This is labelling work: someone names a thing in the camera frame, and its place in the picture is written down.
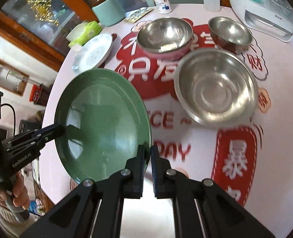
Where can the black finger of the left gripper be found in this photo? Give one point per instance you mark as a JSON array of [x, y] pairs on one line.
[[52, 132]]

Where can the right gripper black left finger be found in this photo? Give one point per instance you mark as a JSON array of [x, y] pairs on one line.
[[93, 209]]

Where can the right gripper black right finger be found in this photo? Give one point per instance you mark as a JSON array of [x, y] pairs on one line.
[[201, 208]]

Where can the green plate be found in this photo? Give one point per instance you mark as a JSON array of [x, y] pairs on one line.
[[105, 120]]

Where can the white marble plate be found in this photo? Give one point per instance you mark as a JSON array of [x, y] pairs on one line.
[[93, 54]]

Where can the large steel bowl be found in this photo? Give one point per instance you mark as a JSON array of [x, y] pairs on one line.
[[216, 88]]

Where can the steel bowl pink outside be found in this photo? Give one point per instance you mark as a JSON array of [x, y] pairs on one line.
[[165, 38]]

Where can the person's left hand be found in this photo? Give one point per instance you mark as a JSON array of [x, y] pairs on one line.
[[20, 192]]

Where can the green tissue pack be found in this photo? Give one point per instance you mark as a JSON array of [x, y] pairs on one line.
[[82, 33]]

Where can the wooden glass cabinet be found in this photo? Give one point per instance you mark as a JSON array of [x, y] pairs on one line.
[[40, 27]]

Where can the mint green canister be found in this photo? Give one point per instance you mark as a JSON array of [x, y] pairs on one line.
[[108, 12]]

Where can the foil blister pack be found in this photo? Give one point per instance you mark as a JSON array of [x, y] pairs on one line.
[[134, 16]]

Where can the white pill bottle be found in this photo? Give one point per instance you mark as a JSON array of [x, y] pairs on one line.
[[163, 6]]

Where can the small steel bowl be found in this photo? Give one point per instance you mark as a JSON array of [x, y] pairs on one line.
[[229, 34]]

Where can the white sterilizer appliance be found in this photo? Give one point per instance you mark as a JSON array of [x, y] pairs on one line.
[[272, 17]]

